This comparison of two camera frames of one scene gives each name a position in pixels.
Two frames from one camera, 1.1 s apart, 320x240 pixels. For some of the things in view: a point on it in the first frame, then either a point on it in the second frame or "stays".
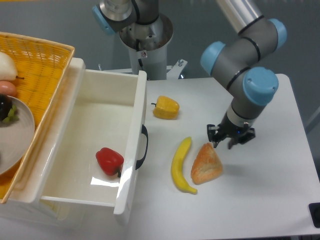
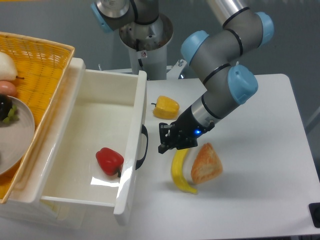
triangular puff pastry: x=207 y=165 stays
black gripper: x=238 y=135 → x=182 y=133
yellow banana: x=177 y=168 stays
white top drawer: x=100 y=140 stays
